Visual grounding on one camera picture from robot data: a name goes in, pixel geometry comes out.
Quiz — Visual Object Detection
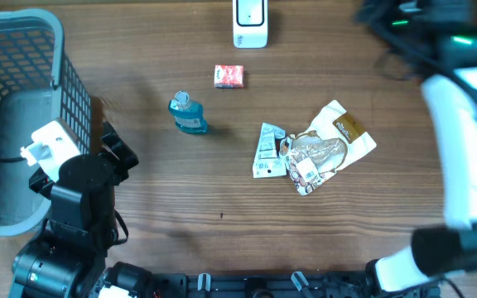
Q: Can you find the blue mouthwash bottle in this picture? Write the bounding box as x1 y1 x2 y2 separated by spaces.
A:
168 90 208 134

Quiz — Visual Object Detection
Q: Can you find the small red packet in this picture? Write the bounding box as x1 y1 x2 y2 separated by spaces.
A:
214 65 244 89

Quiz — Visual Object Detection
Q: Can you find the clear bag with printed card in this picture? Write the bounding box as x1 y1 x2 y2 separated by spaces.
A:
253 123 287 179

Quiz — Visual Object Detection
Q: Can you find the white box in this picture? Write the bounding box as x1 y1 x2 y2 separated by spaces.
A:
279 100 377 196

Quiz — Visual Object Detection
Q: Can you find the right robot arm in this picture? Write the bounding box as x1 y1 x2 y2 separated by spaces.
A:
356 0 477 297

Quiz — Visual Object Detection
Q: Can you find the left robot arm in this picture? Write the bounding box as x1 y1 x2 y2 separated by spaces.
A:
9 119 155 297

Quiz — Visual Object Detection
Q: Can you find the white barcode scanner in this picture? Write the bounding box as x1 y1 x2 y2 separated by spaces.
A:
232 0 268 49

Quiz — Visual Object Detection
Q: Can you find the grey plastic mesh basket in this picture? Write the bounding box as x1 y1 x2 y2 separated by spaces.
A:
0 9 93 237

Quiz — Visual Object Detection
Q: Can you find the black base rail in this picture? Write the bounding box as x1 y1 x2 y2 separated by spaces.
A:
152 272 441 298

